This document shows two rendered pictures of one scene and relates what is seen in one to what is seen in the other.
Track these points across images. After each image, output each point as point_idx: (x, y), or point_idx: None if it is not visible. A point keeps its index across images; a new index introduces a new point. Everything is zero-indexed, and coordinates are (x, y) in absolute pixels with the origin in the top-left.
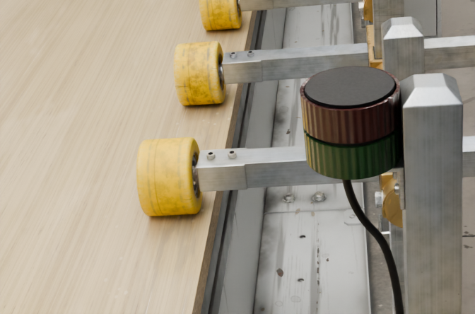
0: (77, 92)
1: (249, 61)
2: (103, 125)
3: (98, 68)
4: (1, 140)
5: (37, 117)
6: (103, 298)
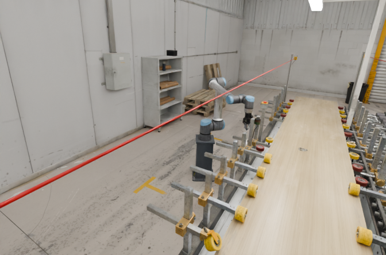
0: (284, 188)
1: (253, 166)
2: (278, 178)
3: (281, 193)
4: (296, 182)
5: (291, 185)
6: (276, 156)
